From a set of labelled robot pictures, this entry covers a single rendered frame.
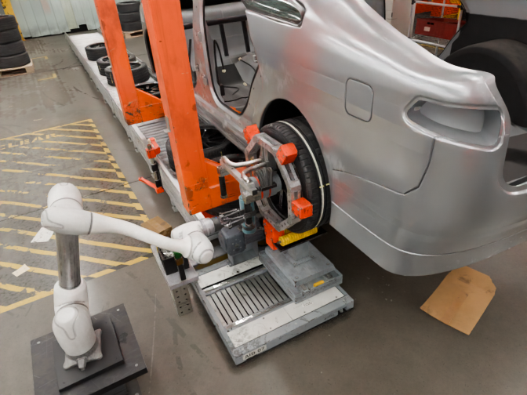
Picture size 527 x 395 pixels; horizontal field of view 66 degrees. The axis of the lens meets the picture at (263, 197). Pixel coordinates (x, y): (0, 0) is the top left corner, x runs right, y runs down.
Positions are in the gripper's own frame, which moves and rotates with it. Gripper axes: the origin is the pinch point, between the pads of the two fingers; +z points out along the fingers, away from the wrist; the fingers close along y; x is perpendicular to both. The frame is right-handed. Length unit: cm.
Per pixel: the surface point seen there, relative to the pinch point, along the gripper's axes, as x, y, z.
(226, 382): -83, 29, -35
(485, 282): -81, 52, 144
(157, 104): -16, -253, 18
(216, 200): -25, -60, 3
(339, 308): -76, 23, 45
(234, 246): -51, -39, 4
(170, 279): -38, -16, -45
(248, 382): -83, 35, -24
